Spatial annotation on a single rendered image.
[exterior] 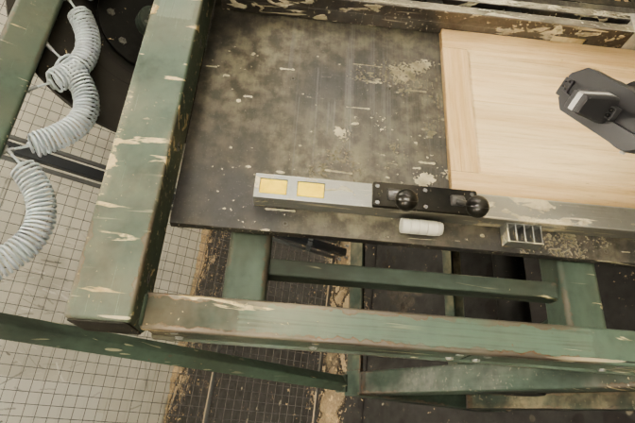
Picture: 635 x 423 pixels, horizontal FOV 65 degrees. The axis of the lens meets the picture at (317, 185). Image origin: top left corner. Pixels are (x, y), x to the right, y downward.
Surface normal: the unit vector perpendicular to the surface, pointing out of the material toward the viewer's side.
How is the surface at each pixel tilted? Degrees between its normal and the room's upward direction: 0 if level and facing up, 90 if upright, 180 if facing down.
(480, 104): 58
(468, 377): 0
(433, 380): 0
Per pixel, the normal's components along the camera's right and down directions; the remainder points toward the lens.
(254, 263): 0.09, -0.44
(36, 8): 0.60, -0.32
